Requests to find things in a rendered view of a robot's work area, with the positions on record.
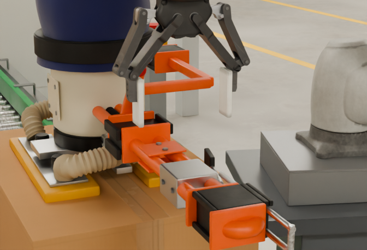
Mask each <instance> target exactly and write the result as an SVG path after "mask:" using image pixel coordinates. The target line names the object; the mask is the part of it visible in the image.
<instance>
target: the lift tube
mask: <svg viewBox="0 0 367 250"><path fill-rule="evenodd" d="M35 4H36V8H37V13H38V17H39V21H40V25H41V28H42V32H43V35H45V36H46V37H49V38H52V39H56V40H64V41H83V42H88V41H111V40H121V39H125V38H126V36H127V34H128V32H129V29H130V27H131V25H132V23H133V13H134V8H135V7H141V8H144V9H151V7H150V0H35ZM37 63H38V64H39V65H40V66H42V67H44V68H48V69H52V70H59V71H64V72H81V73H96V72H112V68H113V65H114V63H107V64H70V63H59V62H52V61H47V60H45V59H42V58H40V57H37Z"/></svg>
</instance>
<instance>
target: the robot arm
mask: <svg viewBox="0 0 367 250"><path fill-rule="evenodd" d="M212 14H213V15H214V17H215V18H216V19H218V23H219V24H220V27H221V29H222V31H223V34H224V36H225V38H226V40H227V42H228V45H229V47H230V49H231V51H232V53H233V55H234V58H233V57H232V56H231V55H230V54H229V52H228V51H227V50H226V49H225V48H224V46H223V45H222V44H221V43H220V41H219V40H218V39H217V38H216V37H215V35H214V33H213V31H212V30H211V29H210V28H209V27H208V25H207V24H206V23H207V21H208V20H209V18H210V16H211V15H212ZM153 17H154V18H155V20H156V21H157V22H158V25H157V27H156V28H155V29H154V31H153V32H152V36H151V37H150V38H149V40H148V41H147V42H146V44H145V45H144V46H143V48H142V49H141V50H140V51H139V53H138V54H137V55H136V57H135V58H134V60H132V58H133V56H134V54H135V52H136V50H137V47H138V45H139V43H140V41H141V39H142V36H143V34H144V32H145V29H146V25H147V24H149V23H150V21H151V19H152V18H153ZM197 35H199V36H200V37H201V38H202V39H203V40H204V41H205V42H206V44H207V45H208V47H209V48H210V49H211V50H212V51H213V52H214V54H215V55H216V56H217V57H218V58H219V60H220V61H221V62H222V63H223V64H224V66H225V67H226V68H225V67H220V92H219V113H221V114H222V115H224V116H225V117H227V118H229V117H231V116H232V92H236V89H237V78H238V72H239V71H241V67H243V66H247V65H249V64H250V59H249V57H248V54H247V52H246V50H245V48H244V46H243V43H242V41H241V39H240V37H239V35H238V32H237V30H236V28H235V26H234V23H233V21H232V15H231V8H230V5H229V4H226V3H223V2H218V3H217V4H216V5H210V3H209V0H156V6H155V8H154V9H144V8H141V7H135V8H134V13H133V23H132V25H131V27H130V29H129V32H128V34H127V36H126V38H125V41H124V43H123V45H122V48H121V50H120V52H119V54H118V57H117V59H116V61H115V63H114V65H113V68H112V71H113V73H115V74H116V75H117V76H119V77H123V78H125V79H126V98H127V100H128V101H129V102H131V103H132V112H133V123H135V124H136V125H137V126H138V127H139V128H143V127H144V80H143V79H142V78H140V77H139V76H140V74H141V73H142V72H143V70H144V69H145V68H146V66H147V65H148V64H149V63H150V61H151V60H152V59H153V57H154V56H155V54H156V53H157V52H158V50H159V49H160V48H161V47H162V45H163V44H164V43H166V42H167V41H168V40H169V38H170V37H172V38H174V39H180V38H183V37H189V38H195V37H196V36H197ZM131 61H132V62H131ZM295 138H296V139H298V140H300V141H302V142H303V143H304V144H305V145H306V146H307V147H308V148H310V149H311V150H312V151H313V152H314V153H315V154H316V157H317V158H320V159H328V158H334V157H353V156H367V40H366V39H363V38H338V39H333V40H331V41H330V42H329V43H328V44H327V45H326V47H325V48H324V50H323V51H322V52H321V54H320V56H319V58H318V60H317V63H316V66H315V69H314V73H313V79H312V87H311V124H310V130H306V131H299V132H296V135H295Z"/></svg>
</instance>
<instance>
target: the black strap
mask: <svg viewBox="0 0 367 250"><path fill-rule="evenodd" d="M153 31H154V29H153V28H151V27H149V30H148V32H146V33H144V34H143V36H142V39H141V41H140V43H139V45H138V47H137V50H136V52H135V54H134V56H133V58H132V60H134V58H135V57H136V55H137V54H138V53H139V51H140V50H141V49H142V48H143V46H144V45H145V44H146V42H147V41H148V40H149V38H150V37H151V36H152V32H153ZM33 36H34V53H35V54H36V55H37V56H38V57H40V58H42V59H45V60H47V61H52V62H59V63H70V64H107V63H115V61H116V59H117V57H118V54H119V52H120V50H121V48H122V45H123V43H124V41H125V39H121V40H111V41H88V42H83V41H64V40H56V39H52V38H49V37H46V36H45V35H43V32H42V28H40V29H38V30H36V31H35V32H34V35H33Z"/></svg>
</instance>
